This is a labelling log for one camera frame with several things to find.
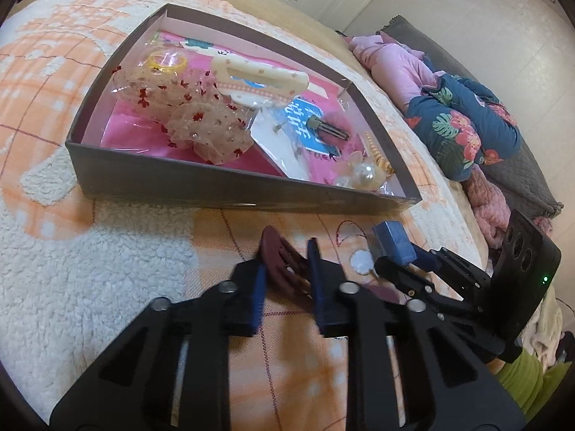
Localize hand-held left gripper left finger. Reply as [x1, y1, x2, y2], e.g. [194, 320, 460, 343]
[49, 260, 270, 431]

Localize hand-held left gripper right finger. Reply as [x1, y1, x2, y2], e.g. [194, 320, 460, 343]
[307, 238, 526, 431]

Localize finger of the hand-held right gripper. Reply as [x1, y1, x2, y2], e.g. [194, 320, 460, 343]
[415, 247, 492, 299]
[375, 256, 468, 319]

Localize small blue box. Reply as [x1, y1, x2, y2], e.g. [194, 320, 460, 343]
[372, 220, 416, 263]

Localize dark red hair claw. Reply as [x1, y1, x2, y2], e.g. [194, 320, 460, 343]
[258, 227, 400, 312]

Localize peach beaded hair clip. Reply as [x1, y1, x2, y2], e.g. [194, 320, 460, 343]
[335, 132, 398, 196]

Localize grey shallow cardboard box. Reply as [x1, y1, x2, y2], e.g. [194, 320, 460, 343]
[65, 3, 423, 216]

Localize cream dotted hair clip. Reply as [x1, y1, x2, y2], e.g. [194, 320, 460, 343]
[211, 51, 311, 104]

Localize person's right forearm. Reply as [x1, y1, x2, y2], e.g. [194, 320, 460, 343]
[494, 348, 562, 418]

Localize cream cloth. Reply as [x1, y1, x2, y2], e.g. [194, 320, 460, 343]
[525, 287, 575, 369]

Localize pink knitted blanket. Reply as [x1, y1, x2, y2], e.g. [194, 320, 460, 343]
[465, 166, 555, 252]

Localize grey quilted cover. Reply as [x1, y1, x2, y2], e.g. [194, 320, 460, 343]
[379, 14, 564, 221]

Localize blue floral quilt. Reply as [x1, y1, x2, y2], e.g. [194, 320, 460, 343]
[406, 74, 522, 182]

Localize white earring card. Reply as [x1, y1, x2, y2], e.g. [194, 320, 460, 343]
[249, 108, 324, 182]

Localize dark metal hair clip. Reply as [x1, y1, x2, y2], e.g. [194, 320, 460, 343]
[305, 116, 351, 142]

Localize peach and white blanket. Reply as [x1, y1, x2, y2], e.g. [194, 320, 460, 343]
[0, 0, 490, 431]

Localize blue printed card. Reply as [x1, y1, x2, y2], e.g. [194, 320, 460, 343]
[270, 96, 342, 160]

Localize sheer red-flowered scrunchie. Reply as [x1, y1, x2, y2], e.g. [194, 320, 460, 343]
[112, 65, 254, 164]

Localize pink paper sheet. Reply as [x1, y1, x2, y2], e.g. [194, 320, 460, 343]
[99, 29, 373, 189]

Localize pink clothes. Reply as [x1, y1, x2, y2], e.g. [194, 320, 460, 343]
[348, 31, 443, 120]

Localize white card with blue flowers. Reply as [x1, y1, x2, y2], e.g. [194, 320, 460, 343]
[180, 38, 216, 52]

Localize beige bed cover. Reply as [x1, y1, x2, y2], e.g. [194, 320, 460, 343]
[45, 0, 486, 279]

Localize yellow ring hair tie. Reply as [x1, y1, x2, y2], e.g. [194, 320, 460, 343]
[146, 47, 189, 75]

